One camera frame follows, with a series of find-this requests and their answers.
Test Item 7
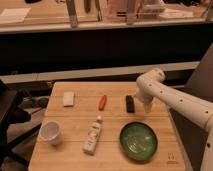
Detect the black eraser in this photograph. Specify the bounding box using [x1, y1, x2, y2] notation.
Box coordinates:
[126, 95, 135, 113]

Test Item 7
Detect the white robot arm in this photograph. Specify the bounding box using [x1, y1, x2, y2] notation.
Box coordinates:
[136, 68, 213, 171]

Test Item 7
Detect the white sponge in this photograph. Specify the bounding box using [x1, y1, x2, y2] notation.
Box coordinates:
[63, 92, 75, 107]

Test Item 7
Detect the green glass bowl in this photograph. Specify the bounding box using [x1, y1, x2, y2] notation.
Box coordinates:
[119, 122, 158, 162]

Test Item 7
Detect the orange carrot toy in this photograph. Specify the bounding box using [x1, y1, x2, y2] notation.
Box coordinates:
[98, 95, 107, 111]

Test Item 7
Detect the white plastic bottle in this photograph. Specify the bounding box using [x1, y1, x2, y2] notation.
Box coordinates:
[83, 116, 102, 155]

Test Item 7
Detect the white paper cup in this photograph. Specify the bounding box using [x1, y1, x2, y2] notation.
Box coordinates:
[40, 121, 62, 146]

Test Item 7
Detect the black office chair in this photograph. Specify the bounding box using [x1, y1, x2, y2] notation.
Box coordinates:
[0, 79, 41, 167]

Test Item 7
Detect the white paper sheet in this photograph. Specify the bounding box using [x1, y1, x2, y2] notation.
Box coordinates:
[0, 8, 30, 24]

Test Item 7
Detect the metal frame post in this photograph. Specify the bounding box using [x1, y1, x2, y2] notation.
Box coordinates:
[126, 0, 136, 25]
[66, 0, 78, 28]

